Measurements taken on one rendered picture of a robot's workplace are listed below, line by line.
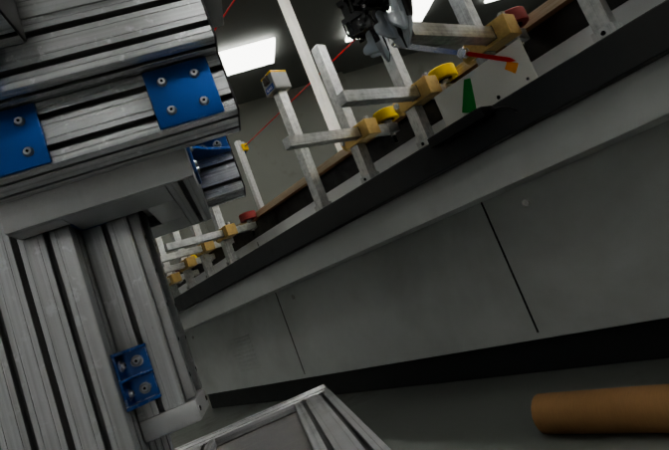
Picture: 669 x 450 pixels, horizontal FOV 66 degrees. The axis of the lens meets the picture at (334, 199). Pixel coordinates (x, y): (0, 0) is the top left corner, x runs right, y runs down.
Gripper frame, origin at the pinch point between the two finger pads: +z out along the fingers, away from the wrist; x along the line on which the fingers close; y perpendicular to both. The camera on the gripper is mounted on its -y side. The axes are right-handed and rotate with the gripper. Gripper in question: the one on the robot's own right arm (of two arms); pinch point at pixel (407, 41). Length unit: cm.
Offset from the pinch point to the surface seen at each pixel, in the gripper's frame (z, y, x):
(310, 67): -89, -126, -159
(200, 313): 26, -32, -205
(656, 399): 76, -14, 8
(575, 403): 76, -14, -8
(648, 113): 29.0, -31.7, 21.0
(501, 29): -1.4, -29.2, 3.4
